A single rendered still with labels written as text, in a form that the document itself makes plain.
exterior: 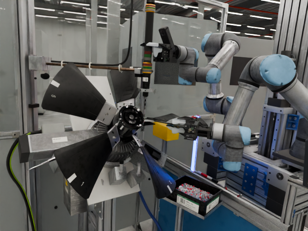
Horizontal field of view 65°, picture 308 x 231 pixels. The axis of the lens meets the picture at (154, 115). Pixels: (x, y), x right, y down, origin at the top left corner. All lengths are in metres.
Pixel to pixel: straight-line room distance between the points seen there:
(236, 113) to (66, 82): 0.76
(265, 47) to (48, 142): 4.86
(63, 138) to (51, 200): 0.89
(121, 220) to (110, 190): 1.09
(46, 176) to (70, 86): 0.90
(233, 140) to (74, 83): 0.69
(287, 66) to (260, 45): 4.32
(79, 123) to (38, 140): 0.27
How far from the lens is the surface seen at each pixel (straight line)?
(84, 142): 0.92
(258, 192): 1.58
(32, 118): 1.56
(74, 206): 1.45
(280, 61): 1.04
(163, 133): 1.54
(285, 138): 1.63
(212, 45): 1.56
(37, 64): 1.42
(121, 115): 1.01
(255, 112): 5.48
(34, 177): 1.68
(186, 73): 1.26
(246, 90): 1.16
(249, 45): 5.20
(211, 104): 1.69
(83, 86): 1.06
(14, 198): 1.86
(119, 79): 1.25
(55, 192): 1.90
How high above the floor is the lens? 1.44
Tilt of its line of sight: 11 degrees down
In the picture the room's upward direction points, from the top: 4 degrees clockwise
